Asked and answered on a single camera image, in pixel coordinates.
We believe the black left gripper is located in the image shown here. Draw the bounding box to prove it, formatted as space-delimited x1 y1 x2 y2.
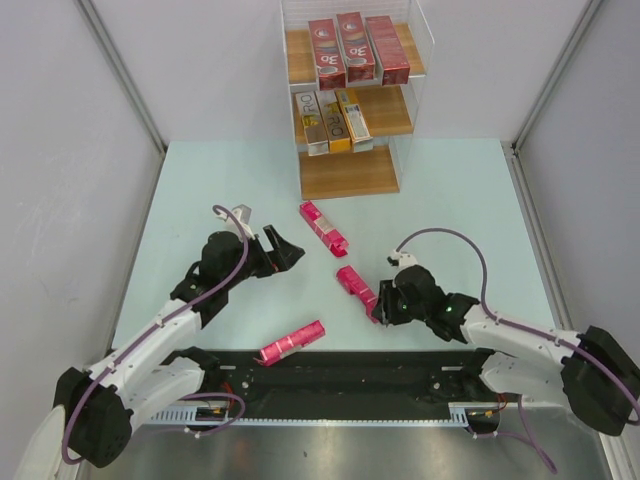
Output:
222 225 303 290

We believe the pink toothpaste box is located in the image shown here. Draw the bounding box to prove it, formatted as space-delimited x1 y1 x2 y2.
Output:
299 201 349 258
256 320 326 367
336 265 379 324

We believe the orange toothpaste box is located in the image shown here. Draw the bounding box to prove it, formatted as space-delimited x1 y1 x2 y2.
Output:
295 91 329 156
335 89 373 153

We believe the gold silver toothpaste box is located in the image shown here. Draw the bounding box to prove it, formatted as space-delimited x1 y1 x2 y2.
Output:
315 90 351 154

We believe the red silver 3D toothpaste box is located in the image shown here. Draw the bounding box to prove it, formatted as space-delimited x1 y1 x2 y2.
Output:
336 12 376 83

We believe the dark red toothpaste box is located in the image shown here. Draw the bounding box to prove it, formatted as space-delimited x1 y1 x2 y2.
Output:
364 16 410 86

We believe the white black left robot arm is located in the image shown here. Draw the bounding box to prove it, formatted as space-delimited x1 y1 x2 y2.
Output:
54 225 305 468

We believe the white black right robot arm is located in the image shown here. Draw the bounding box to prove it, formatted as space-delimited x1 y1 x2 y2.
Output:
372 265 639 436

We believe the clear acrylic wooden shelf unit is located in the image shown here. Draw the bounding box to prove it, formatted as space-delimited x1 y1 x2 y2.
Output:
281 1 434 201

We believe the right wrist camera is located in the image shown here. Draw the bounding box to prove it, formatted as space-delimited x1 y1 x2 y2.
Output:
387 250 418 273

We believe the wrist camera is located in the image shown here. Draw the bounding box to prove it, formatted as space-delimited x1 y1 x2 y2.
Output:
387 250 418 273
213 204 254 239

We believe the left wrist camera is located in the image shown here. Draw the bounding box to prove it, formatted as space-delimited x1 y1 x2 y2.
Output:
213 204 254 239

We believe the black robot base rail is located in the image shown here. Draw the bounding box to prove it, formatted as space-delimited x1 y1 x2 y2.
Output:
144 348 551 435

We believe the white slotted cable duct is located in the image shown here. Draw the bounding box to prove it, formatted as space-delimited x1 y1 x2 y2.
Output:
145 402 505 432

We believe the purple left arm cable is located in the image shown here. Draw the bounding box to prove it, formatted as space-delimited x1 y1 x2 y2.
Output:
60 203 251 466

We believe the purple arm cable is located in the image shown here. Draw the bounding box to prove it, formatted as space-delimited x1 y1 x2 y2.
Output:
60 203 251 466
397 227 640 474

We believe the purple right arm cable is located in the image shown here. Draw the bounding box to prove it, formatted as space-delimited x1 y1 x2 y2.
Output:
397 227 640 474

